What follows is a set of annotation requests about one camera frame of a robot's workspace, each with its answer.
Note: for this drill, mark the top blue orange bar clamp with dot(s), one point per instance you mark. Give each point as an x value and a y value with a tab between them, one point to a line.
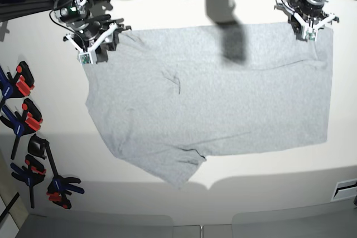
17	86

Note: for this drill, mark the grey T-shirt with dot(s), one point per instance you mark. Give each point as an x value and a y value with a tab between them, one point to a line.
168	98

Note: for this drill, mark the blue orange bar clamp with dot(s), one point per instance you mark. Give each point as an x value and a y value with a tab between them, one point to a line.
17	86
32	174
29	122

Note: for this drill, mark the large black blue bar clamp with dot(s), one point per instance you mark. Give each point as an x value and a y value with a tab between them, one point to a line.
60	188

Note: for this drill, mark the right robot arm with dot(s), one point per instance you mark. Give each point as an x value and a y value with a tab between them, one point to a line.
66	12

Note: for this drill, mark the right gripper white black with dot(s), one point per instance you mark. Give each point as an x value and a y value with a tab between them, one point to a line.
94	39

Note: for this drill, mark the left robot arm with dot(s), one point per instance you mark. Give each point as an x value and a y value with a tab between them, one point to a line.
306	17

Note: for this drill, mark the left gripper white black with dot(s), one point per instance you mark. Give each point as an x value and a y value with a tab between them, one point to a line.
306	17

